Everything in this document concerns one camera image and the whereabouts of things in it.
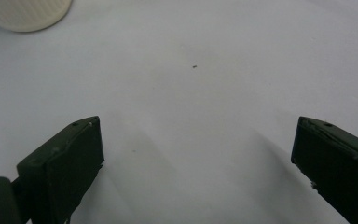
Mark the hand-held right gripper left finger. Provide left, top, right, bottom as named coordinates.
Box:
left=16, top=115, right=105, bottom=224

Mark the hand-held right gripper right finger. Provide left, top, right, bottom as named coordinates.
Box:
left=290, top=116, right=358, bottom=224

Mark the cream pump bottle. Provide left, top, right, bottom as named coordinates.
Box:
left=0, top=0, right=75, bottom=34

